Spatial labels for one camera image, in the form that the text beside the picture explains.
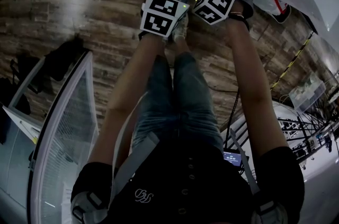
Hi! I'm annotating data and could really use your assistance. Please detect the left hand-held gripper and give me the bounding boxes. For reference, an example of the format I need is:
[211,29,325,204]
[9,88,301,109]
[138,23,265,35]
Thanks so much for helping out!
[139,0,193,38]

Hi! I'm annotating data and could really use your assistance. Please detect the person's right forearm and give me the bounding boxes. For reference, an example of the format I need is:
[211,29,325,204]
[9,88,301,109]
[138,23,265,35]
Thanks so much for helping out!
[227,17,275,104]

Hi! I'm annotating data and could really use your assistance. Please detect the person's left forearm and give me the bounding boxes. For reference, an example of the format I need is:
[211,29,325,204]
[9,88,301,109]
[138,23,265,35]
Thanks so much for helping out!
[107,32,166,115]

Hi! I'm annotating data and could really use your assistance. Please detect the light shoe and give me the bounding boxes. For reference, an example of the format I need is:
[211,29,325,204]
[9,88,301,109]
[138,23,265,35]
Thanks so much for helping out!
[172,15,189,42]

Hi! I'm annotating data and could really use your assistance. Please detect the yellow black floor tape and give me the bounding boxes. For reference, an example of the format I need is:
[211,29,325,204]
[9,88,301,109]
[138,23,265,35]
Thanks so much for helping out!
[270,32,315,91]

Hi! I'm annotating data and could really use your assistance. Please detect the blue jeans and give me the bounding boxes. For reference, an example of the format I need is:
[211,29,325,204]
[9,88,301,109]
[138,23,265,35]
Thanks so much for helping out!
[131,52,225,155]

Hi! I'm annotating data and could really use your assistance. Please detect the black office chair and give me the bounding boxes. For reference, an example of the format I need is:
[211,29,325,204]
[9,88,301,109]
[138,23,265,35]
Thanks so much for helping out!
[43,36,90,82]

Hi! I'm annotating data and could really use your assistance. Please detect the clear plastic box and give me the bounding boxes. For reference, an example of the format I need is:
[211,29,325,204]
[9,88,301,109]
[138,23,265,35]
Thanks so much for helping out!
[288,77,326,112]

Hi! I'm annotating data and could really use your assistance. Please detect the black metal rack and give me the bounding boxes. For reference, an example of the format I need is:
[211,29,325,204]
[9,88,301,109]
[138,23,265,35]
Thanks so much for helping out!
[275,105,339,165]

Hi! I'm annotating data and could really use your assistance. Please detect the black display device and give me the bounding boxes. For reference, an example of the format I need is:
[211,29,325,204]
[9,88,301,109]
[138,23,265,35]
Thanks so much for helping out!
[222,148,242,168]

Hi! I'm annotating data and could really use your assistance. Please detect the black buttoned shirt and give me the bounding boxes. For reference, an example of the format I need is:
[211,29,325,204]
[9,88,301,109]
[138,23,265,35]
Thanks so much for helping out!
[70,138,305,224]

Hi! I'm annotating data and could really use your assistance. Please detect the black cable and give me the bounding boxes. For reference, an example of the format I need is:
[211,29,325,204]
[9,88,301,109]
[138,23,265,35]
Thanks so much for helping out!
[219,87,240,149]

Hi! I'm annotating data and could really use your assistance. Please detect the grey harness strap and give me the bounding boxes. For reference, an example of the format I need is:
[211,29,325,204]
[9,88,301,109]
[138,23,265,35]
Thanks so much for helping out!
[70,93,161,224]
[229,127,289,224]

